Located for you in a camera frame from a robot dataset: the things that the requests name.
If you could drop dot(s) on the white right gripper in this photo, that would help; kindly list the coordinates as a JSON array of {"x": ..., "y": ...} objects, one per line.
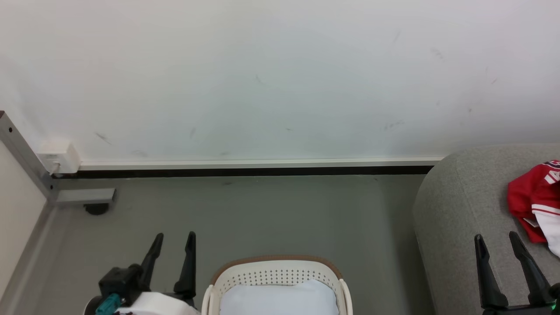
[{"x": 520, "y": 311}]

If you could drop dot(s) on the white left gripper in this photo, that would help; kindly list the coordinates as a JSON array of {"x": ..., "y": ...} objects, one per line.
[{"x": 162, "y": 305}]

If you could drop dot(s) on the red and white jersey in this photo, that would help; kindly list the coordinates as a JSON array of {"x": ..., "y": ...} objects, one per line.
[{"x": 529, "y": 192}]

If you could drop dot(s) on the grey upholstered seat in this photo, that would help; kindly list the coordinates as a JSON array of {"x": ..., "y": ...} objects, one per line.
[{"x": 463, "y": 210}]

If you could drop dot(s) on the white laundry basket brown rim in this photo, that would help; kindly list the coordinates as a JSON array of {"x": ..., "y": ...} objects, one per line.
[{"x": 275, "y": 272}]

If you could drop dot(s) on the pale white cloth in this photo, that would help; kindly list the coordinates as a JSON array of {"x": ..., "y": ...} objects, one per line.
[{"x": 280, "y": 299}]

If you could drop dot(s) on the white and black baseboard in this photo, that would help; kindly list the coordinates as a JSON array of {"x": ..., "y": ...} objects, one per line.
[{"x": 253, "y": 167}]

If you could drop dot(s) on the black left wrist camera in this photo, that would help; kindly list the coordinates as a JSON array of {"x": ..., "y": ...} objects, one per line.
[{"x": 118, "y": 280}]

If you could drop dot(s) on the black round frame foot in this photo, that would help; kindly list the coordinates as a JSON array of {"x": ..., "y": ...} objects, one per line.
[{"x": 96, "y": 209}]

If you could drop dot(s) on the white wall outlet box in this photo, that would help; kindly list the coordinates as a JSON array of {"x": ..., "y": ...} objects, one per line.
[{"x": 61, "y": 156}]

